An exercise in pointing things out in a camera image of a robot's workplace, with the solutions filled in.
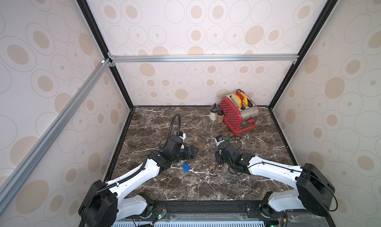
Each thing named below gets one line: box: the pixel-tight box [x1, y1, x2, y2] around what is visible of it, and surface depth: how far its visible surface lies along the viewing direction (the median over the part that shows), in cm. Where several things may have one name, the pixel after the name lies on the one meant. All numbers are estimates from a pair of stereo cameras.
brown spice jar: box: [216, 110, 225, 125], surface depth 108 cm
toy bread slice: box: [229, 94, 242, 110], surface depth 97 cm
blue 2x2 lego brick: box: [183, 163, 190, 172], surface depth 89 cm
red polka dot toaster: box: [219, 93, 259, 136], surface depth 98 cm
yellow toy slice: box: [239, 91, 249, 106], surface depth 98 cm
